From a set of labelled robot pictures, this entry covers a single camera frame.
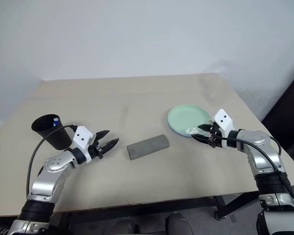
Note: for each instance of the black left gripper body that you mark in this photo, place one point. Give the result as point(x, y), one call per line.
point(95, 148)

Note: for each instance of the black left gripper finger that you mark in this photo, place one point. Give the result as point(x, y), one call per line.
point(103, 135)
point(110, 145)

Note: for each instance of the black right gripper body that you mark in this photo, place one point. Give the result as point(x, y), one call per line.
point(215, 139)

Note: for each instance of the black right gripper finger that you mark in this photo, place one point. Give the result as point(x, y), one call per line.
point(201, 139)
point(205, 127)

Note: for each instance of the white paper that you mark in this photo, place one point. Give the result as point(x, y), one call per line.
point(191, 131)

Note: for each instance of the green round plate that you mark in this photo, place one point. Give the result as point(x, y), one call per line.
point(186, 117)

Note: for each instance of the black plastic cup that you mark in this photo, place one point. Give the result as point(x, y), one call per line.
point(56, 139)

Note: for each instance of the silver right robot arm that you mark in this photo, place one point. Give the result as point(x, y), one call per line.
point(262, 151)

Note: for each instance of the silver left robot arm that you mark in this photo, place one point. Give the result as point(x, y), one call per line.
point(49, 181)

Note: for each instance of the blue round plate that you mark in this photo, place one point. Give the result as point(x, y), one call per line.
point(178, 133)

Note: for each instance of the grey rectangular sponge block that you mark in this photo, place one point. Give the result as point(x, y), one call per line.
point(148, 147)

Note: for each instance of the blue and white small tube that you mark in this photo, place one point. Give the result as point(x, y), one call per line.
point(56, 122)

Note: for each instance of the black cabinet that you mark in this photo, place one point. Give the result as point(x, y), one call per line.
point(289, 110)

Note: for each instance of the dark grey rounded shape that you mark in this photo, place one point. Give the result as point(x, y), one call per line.
point(126, 227)
point(180, 225)

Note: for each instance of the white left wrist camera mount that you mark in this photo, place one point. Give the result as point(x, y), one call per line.
point(82, 137)

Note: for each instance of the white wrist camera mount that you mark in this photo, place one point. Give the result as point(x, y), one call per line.
point(82, 137)
point(223, 120)

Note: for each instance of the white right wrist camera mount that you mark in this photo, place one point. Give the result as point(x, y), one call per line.
point(223, 120)

